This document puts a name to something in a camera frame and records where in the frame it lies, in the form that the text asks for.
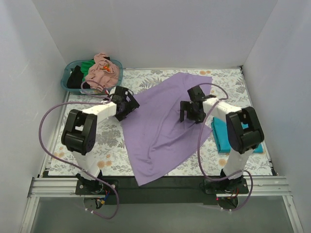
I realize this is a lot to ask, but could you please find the purple t shirt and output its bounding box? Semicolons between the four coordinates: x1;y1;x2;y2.
121;73;212;186

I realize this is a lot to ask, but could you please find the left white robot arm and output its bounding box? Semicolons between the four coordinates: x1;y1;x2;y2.
61;86;139;194

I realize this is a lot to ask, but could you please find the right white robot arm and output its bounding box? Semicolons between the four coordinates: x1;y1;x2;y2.
179;84;264;193

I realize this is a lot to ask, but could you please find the folded teal t shirt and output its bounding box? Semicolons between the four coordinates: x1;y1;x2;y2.
210;116;264;154

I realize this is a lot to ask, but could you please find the pink crumpled shirt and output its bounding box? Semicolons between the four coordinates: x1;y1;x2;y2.
85;53;120;91

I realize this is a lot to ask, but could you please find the floral patterned table mat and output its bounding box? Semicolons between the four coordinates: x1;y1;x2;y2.
50;69;272;176

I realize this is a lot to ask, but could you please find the green shirt in basket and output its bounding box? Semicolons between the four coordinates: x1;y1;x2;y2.
80;59;95;82

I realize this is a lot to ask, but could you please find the black shirt in basket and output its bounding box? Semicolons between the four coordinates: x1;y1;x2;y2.
67;66;83;89

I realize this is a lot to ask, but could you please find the teal plastic laundry basket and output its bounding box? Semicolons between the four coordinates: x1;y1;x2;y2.
60;59;113;95

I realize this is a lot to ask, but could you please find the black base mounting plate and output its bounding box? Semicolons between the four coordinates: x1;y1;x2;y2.
75;176;250;206

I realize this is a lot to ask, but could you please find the aluminium frame rail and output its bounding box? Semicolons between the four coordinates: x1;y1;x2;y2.
20;176;303;233

